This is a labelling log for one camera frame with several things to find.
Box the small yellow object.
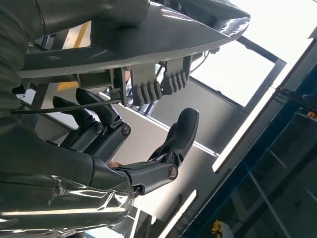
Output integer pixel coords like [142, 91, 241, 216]
[211, 219, 235, 238]

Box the long ceiling light strip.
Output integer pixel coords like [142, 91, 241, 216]
[159, 189, 198, 238]
[212, 86, 277, 174]

